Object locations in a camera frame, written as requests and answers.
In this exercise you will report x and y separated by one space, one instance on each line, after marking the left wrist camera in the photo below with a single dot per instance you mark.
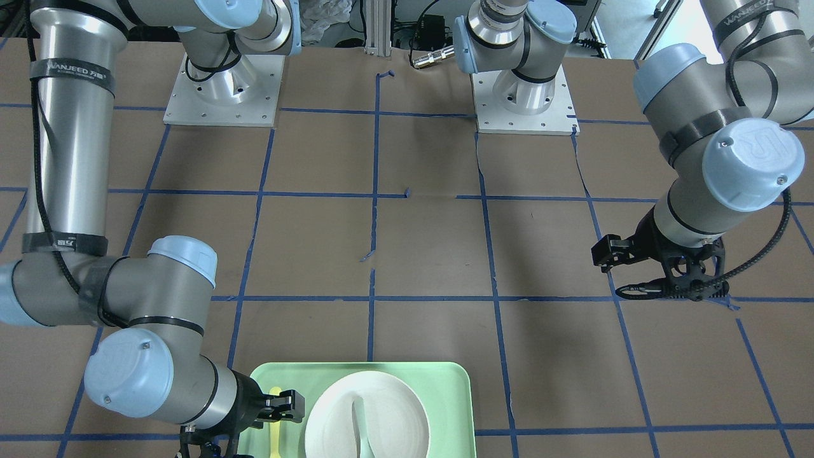
690 280

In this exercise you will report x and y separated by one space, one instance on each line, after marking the pale green plastic spoon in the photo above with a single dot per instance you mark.
364 447

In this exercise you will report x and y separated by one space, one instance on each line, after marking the white round plate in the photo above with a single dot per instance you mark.
397 422

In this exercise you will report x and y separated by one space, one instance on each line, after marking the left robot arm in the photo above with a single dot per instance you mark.
723 128

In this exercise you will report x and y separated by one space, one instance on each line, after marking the light green tray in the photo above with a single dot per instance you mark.
443 387

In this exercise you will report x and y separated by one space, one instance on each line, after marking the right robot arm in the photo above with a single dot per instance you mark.
151 366

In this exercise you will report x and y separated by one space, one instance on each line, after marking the aluminium frame post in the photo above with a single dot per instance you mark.
378 17

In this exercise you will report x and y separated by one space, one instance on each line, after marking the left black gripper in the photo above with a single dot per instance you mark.
645 240

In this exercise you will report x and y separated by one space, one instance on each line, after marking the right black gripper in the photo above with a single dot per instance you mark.
247 399

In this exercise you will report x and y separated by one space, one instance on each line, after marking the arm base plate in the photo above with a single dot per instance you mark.
506 104
244 96

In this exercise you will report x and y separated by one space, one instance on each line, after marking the yellow plastic fork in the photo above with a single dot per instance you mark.
274 430

